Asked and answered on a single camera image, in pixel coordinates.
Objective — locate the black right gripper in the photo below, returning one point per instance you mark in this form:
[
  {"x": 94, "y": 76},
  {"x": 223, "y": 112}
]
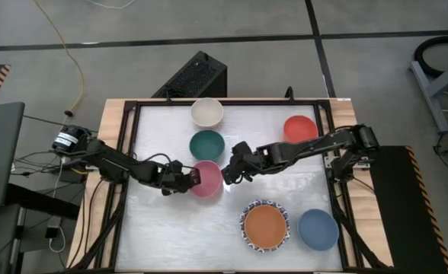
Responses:
[{"x": 247, "y": 158}]

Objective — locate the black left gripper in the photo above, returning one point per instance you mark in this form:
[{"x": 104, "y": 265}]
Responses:
[{"x": 174, "y": 179}]

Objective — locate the pink plastic bowl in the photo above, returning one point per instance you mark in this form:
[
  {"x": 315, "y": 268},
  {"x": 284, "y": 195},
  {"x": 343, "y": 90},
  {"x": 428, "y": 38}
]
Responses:
[{"x": 210, "y": 179}]

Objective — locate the teal plastic bowl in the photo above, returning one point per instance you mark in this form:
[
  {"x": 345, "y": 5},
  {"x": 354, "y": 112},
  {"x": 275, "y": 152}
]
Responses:
[{"x": 207, "y": 145}]

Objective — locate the blue patterned paper bowl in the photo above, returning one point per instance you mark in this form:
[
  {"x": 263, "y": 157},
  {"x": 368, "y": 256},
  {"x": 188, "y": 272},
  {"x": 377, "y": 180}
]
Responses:
[{"x": 264, "y": 202}]

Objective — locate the tan orange plastic bowl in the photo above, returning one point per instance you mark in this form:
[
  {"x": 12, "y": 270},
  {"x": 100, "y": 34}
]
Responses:
[{"x": 265, "y": 227}]

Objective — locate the cream plastic bowl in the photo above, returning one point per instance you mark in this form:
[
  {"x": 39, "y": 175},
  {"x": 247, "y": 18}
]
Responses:
[{"x": 207, "y": 112}]

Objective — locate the red orange plastic bowl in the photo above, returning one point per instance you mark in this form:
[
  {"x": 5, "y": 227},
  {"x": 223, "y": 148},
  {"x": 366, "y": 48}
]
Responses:
[{"x": 299, "y": 127}]

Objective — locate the blue plastic bowl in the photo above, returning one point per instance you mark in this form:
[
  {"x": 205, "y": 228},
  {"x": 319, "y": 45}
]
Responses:
[{"x": 318, "y": 229}]

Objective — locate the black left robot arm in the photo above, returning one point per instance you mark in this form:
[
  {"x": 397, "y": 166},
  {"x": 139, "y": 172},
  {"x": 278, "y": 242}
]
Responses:
[{"x": 109, "y": 163}]

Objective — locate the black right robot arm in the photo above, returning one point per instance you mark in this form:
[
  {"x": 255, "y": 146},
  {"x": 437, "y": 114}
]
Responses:
[{"x": 311, "y": 146}]

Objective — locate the black speaker box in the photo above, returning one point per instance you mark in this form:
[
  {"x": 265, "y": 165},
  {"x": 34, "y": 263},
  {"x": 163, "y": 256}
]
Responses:
[{"x": 193, "y": 76}]

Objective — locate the black power adapter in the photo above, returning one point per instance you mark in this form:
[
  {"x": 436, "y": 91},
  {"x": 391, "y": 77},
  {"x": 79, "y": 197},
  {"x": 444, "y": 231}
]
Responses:
[{"x": 52, "y": 232}]

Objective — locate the black side stand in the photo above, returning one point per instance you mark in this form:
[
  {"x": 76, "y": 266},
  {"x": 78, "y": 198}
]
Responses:
[{"x": 37, "y": 198}]

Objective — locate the large black hazard-striped mat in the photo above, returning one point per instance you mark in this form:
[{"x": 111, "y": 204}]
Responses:
[{"x": 403, "y": 213}]

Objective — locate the black aluminium table frame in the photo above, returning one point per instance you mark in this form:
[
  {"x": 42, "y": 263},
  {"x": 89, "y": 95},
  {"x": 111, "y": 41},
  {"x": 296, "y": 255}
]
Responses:
[{"x": 247, "y": 102}]

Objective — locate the grey metal frame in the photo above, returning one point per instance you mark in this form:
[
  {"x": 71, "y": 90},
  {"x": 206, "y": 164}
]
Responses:
[{"x": 434, "y": 106}]

